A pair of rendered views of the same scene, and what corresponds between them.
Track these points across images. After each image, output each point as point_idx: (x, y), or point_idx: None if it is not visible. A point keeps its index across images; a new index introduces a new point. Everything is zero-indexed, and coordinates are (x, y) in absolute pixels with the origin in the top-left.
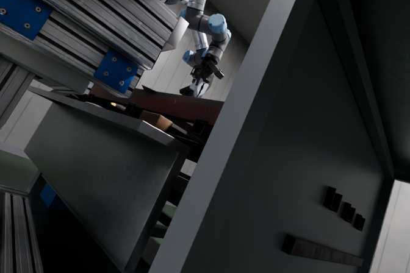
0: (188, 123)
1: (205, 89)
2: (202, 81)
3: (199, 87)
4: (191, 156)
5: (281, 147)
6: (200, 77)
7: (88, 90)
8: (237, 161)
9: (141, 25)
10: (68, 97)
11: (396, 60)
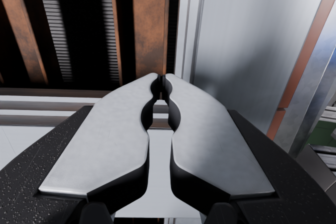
0: (87, 90)
1: (101, 121)
2: (202, 159)
3: (196, 104)
4: (52, 43)
5: None
6: (291, 195)
7: (315, 148)
8: None
9: None
10: (302, 147)
11: None
